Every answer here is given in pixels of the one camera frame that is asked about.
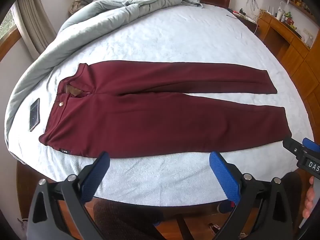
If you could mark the beige curtain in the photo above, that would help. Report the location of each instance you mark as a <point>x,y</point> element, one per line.
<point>33,25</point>

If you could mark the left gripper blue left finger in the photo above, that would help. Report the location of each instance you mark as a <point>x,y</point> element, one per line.
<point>91,176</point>

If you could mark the person's right hand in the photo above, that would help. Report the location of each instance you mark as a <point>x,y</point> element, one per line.
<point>308,204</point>

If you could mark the maroon pants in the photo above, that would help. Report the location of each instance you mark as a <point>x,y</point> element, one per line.
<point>219,125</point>

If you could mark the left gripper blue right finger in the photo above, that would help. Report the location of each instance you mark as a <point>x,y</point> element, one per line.
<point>230,184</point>

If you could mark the black smartphone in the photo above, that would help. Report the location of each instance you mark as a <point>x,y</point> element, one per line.
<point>34,116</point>

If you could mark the wooden desk cabinet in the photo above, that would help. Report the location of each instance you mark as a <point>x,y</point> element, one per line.
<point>300,62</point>

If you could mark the grey-green duvet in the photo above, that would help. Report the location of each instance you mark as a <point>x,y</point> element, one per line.
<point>100,12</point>

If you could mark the wooden window frame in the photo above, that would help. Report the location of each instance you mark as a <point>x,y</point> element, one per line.
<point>8,41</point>

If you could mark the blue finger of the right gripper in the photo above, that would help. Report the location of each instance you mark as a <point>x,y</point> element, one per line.
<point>311,145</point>

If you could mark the cluttered nightstand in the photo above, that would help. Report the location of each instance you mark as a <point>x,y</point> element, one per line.
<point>247,21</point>

